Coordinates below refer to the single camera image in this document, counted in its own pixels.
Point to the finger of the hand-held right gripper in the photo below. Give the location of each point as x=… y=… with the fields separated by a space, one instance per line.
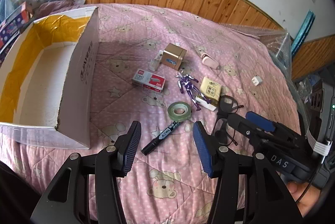
x=259 y=120
x=243 y=126

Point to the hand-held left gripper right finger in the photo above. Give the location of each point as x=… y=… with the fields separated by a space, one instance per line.
x=202 y=150

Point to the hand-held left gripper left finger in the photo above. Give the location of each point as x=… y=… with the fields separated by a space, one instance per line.
x=132 y=143

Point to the black frame glasses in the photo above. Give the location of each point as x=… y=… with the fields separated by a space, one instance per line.
x=222 y=108

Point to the black marker pen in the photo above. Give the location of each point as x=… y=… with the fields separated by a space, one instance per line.
x=161 y=139

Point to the yellow tissue packet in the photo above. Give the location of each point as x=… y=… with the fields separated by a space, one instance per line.
x=210 y=90

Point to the green tape roll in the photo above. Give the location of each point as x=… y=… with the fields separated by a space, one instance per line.
x=171 y=112

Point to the white red staples box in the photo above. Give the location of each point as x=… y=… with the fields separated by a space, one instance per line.
x=149 y=80

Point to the purple toy figure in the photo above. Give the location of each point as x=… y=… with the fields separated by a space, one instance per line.
x=189 y=85

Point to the white cardboard box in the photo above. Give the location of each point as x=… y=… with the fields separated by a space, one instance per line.
x=83 y=82

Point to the person's right hand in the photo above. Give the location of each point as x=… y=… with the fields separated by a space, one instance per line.
x=301 y=196

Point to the white charger plug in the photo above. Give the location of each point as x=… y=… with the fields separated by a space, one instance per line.
x=255 y=81

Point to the pink case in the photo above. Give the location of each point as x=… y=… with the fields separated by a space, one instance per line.
x=209 y=61

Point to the small white tube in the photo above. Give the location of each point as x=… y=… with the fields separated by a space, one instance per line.
x=156 y=60

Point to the gold square box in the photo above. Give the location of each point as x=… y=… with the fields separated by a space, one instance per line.
x=172 y=57

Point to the teal rods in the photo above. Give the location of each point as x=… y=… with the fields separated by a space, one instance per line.
x=305 y=30

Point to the pink bear print blanket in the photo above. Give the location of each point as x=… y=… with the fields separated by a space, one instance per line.
x=162 y=30

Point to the red blue dotted toy box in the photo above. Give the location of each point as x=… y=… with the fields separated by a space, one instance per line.
x=11 y=26

